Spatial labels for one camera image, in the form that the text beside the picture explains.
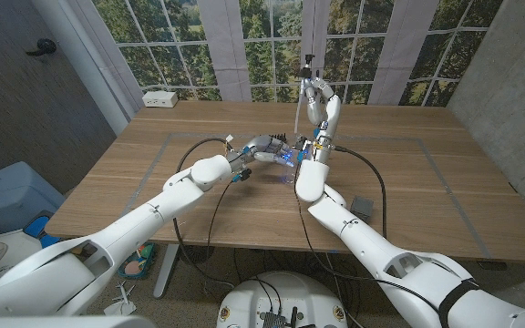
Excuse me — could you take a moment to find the grey block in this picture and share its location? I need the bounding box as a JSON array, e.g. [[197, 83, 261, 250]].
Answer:
[[350, 195, 376, 223]]

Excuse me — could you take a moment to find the black door handle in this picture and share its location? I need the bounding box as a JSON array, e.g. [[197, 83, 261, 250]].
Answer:
[[25, 37, 58, 57]]

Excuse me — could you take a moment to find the white toy airplane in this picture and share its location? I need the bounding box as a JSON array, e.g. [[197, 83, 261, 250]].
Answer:
[[103, 281, 137, 316]]

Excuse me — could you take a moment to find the white power strip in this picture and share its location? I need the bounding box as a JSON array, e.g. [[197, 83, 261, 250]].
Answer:
[[142, 90, 180, 109]]

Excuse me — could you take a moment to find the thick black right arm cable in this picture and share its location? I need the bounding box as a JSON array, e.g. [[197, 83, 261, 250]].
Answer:
[[330, 144, 389, 241]]

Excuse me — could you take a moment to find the black spray nozzle with tube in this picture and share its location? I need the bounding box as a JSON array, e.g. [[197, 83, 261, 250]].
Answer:
[[293, 53, 316, 134]]

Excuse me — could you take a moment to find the white table leg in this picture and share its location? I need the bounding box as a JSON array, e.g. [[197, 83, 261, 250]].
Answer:
[[152, 243, 181, 300]]

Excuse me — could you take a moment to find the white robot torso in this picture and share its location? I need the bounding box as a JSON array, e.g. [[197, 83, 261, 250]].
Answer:
[[216, 271, 349, 328]]

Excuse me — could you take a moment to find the clear plastic spray bottle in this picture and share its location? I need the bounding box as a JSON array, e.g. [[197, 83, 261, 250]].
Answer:
[[276, 136, 309, 186]]

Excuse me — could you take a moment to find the dark round slatted disc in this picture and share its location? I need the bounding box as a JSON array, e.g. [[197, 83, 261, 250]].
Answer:
[[180, 245, 216, 266]]

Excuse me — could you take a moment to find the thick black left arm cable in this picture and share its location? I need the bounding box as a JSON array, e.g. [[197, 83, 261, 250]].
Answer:
[[170, 136, 237, 289]]

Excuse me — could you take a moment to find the teal toy basket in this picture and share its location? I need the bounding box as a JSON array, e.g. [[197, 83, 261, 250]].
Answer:
[[117, 242, 157, 280]]

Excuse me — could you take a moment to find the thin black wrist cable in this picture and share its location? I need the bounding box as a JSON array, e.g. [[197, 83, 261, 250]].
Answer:
[[204, 175, 246, 256], [293, 175, 444, 315]]

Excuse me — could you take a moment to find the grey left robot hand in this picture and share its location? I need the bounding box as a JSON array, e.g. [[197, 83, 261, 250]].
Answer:
[[242, 134, 298, 168]]

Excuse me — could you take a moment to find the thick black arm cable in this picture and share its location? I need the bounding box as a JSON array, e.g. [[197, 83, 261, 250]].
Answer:
[[170, 136, 237, 289], [330, 144, 389, 241]]

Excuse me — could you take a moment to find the printed window backdrop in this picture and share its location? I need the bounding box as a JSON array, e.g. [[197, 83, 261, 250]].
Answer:
[[64, 0, 505, 108]]

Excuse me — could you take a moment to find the dark wooden door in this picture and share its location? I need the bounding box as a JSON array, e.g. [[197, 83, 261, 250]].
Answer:
[[0, 0, 118, 195]]

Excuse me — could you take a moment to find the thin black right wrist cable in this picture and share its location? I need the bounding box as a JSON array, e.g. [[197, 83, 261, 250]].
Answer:
[[293, 175, 444, 315]]

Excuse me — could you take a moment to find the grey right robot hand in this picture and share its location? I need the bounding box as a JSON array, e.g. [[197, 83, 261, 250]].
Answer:
[[301, 76, 343, 143]]

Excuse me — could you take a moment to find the white floor mat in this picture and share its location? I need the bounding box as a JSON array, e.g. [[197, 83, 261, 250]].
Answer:
[[0, 230, 63, 292]]

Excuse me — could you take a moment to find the thin black left wrist cable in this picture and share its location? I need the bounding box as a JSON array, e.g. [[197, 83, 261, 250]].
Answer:
[[204, 175, 246, 256]]

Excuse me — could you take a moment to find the blue storage bin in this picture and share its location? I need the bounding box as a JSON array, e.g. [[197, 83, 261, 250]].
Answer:
[[0, 161, 67, 237]]

